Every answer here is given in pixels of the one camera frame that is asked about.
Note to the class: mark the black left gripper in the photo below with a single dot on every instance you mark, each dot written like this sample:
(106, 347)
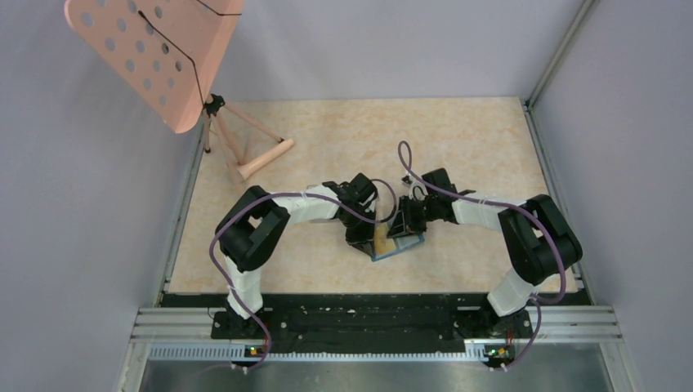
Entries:
(363, 241)

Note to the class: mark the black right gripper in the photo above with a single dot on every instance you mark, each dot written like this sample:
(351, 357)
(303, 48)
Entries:
(399, 228)

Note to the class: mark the blue leather card holder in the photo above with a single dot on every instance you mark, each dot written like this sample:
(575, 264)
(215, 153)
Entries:
(403, 245)

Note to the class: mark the gold card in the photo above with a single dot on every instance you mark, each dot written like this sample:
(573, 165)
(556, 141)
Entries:
(381, 243)

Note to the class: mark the clear plastic card box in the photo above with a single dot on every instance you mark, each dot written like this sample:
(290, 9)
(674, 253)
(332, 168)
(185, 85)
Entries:
(356, 203)

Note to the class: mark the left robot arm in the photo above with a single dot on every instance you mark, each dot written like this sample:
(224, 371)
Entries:
(250, 232)

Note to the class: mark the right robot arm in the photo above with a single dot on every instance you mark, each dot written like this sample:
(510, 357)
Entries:
(540, 243)

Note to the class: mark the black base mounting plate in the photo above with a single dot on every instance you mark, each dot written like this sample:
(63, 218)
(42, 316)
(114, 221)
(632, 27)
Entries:
(372, 324)

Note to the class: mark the pink perforated music stand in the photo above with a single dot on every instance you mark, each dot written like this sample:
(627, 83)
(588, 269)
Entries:
(169, 52)

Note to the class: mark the aluminium rail frame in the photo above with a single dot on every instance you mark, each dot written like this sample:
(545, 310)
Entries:
(185, 334)

